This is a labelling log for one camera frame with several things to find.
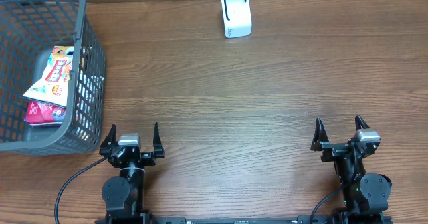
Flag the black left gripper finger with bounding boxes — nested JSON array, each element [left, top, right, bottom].
[[101, 124, 117, 147], [153, 122, 163, 152]]

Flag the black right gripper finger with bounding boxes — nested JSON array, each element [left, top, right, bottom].
[[354, 114, 370, 130], [310, 118, 330, 150]]

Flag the yellow white snack bag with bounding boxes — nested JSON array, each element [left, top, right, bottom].
[[23, 46, 74, 107]]

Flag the red purple snack pack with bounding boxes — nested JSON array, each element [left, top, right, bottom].
[[24, 100, 66, 126]]

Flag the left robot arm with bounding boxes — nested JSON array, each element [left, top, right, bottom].
[[95, 124, 165, 224]]

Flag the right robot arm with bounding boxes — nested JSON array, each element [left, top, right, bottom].
[[308, 115, 392, 223]]

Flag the white barcode scanner stand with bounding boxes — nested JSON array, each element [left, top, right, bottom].
[[221, 0, 252, 39]]

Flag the grey plastic shopping basket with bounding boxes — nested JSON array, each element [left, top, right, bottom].
[[1, 0, 106, 155]]

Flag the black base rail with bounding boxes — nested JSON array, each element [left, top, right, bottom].
[[94, 215, 393, 224]]

